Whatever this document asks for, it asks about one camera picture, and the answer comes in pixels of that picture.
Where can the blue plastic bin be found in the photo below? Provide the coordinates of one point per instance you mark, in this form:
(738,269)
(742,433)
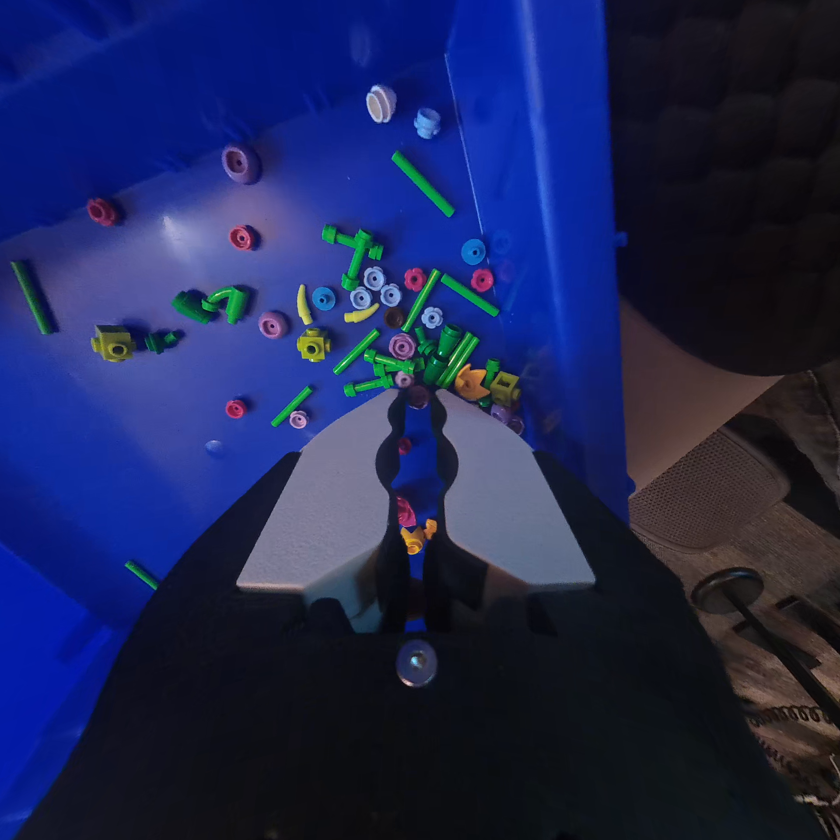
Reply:
(131,459)

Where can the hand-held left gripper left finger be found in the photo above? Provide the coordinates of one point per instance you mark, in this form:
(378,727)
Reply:
(328,518)

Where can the black chair base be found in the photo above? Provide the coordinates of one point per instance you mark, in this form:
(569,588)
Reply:
(728,587)

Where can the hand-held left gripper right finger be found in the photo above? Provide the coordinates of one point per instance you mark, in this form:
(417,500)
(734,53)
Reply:
(505,518)

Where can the dark brown round toy stud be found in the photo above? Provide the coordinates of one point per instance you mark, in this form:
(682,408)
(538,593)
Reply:
(418,396)

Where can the small toy pieces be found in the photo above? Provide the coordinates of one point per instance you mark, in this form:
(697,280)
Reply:
(423,184)

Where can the person's beige trouser leg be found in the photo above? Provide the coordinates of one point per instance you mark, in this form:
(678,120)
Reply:
(669,400)

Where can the black quilted cushion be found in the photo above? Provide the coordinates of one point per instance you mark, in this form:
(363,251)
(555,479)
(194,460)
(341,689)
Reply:
(722,164)

